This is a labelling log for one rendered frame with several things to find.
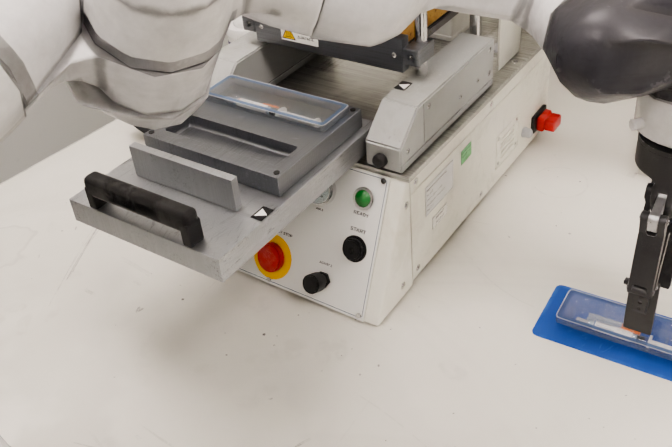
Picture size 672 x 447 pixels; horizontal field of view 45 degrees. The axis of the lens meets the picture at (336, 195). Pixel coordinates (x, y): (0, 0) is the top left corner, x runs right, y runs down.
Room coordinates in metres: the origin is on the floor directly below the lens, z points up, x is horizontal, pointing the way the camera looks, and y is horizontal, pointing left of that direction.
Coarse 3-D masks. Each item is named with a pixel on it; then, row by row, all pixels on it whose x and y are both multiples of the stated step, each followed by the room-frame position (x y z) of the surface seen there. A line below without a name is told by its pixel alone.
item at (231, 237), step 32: (128, 160) 0.81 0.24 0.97; (160, 160) 0.75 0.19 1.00; (352, 160) 0.80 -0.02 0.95; (160, 192) 0.73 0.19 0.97; (192, 192) 0.72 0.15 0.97; (224, 192) 0.69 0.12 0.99; (256, 192) 0.72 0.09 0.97; (288, 192) 0.71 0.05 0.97; (320, 192) 0.74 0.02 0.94; (96, 224) 0.72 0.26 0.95; (128, 224) 0.68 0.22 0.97; (160, 224) 0.68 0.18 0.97; (224, 224) 0.66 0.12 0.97; (256, 224) 0.66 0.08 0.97; (192, 256) 0.63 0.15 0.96; (224, 256) 0.61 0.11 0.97
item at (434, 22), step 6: (432, 12) 0.97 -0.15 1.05; (438, 12) 0.98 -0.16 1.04; (444, 12) 1.00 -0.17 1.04; (450, 12) 1.01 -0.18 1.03; (456, 12) 1.02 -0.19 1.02; (432, 18) 0.97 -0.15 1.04; (438, 18) 0.99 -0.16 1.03; (444, 18) 1.00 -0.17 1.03; (450, 18) 1.01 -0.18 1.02; (432, 24) 0.98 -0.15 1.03; (438, 24) 0.98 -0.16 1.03; (408, 30) 0.92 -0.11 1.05; (432, 30) 0.97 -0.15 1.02; (408, 36) 0.92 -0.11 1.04; (414, 36) 0.93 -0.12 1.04; (408, 42) 0.93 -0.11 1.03
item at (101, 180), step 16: (96, 176) 0.72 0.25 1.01; (96, 192) 0.71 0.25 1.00; (112, 192) 0.69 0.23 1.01; (128, 192) 0.68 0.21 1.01; (144, 192) 0.68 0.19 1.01; (96, 208) 0.71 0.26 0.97; (128, 208) 0.68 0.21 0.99; (144, 208) 0.66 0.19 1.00; (160, 208) 0.65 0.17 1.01; (176, 208) 0.64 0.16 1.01; (192, 208) 0.64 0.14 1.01; (176, 224) 0.64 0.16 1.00; (192, 224) 0.63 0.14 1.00; (192, 240) 0.63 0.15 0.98
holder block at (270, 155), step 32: (160, 128) 0.83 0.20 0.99; (192, 128) 0.85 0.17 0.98; (224, 128) 0.83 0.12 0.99; (256, 128) 0.81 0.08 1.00; (288, 128) 0.80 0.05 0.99; (352, 128) 0.82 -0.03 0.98; (192, 160) 0.78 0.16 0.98; (224, 160) 0.75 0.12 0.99; (256, 160) 0.74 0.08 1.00; (288, 160) 0.74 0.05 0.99; (320, 160) 0.76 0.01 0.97
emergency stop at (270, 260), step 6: (264, 246) 0.83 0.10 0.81; (270, 246) 0.82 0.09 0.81; (276, 246) 0.82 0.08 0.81; (258, 252) 0.83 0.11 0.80; (264, 252) 0.83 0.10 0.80; (270, 252) 0.82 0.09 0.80; (276, 252) 0.82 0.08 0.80; (282, 252) 0.82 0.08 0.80; (258, 258) 0.83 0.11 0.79; (264, 258) 0.82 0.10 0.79; (270, 258) 0.82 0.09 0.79; (276, 258) 0.81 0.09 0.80; (282, 258) 0.81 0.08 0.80; (264, 264) 0.82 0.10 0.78; (270, 264) 0.81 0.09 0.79; (276, 264) 0.81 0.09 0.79; (282, 264) 0.81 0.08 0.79; (270, 270) 0.81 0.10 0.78; (276, 270) 0.81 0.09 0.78
